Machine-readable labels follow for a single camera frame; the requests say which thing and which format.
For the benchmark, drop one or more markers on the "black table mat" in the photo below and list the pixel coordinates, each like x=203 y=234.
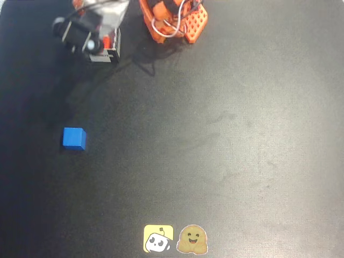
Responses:
x=242 y=134

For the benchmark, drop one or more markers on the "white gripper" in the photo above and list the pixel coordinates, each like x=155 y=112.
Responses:
x=102 y=54

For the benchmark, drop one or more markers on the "blue cube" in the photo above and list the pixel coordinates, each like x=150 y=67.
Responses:
x=73 y=137

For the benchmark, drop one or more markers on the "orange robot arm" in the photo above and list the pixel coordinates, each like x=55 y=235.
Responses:
x=158 y=16

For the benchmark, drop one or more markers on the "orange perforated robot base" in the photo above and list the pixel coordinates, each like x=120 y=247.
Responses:
x=199 y=21

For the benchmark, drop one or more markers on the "white box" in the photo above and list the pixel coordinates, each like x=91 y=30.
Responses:
x=117 y=45

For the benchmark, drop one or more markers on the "yellow robot sticker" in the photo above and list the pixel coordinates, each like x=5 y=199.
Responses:
x=157 y=237

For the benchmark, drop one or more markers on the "hugging face emoji sticker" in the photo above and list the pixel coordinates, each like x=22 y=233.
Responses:
x=192 y=239

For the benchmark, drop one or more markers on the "red cube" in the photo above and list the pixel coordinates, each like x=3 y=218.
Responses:
x=106 y=41

